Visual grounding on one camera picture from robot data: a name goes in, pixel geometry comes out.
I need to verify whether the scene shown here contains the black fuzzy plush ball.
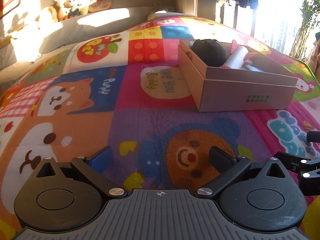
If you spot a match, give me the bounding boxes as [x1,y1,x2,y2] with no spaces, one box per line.
[191,39,227,67]

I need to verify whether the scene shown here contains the grey pillow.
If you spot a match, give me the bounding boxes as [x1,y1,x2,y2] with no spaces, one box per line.
[39,7,152,54]

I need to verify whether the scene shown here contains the pink cardboard box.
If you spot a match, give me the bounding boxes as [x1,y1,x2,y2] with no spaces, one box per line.
[178,39,298,112]

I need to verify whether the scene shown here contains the plush toys on shelf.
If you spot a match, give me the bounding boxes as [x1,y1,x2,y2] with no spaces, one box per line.
[36,0,89,29]

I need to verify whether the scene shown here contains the orange patterned bag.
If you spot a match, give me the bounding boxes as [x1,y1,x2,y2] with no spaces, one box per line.
[306,32,320,73]

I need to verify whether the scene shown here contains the white power adapter box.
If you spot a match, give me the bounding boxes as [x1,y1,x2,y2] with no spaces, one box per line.
[242,64,264,73]

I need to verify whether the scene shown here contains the colourful cartoon play mat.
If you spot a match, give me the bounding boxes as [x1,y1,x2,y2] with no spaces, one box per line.
[1,16,319,239]

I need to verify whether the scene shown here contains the colourful picture card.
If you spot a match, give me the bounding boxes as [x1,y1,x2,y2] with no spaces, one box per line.
[88,0,112,13]

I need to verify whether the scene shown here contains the white red lint roller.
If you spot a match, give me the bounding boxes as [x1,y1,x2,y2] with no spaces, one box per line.
[221,40,256,69]

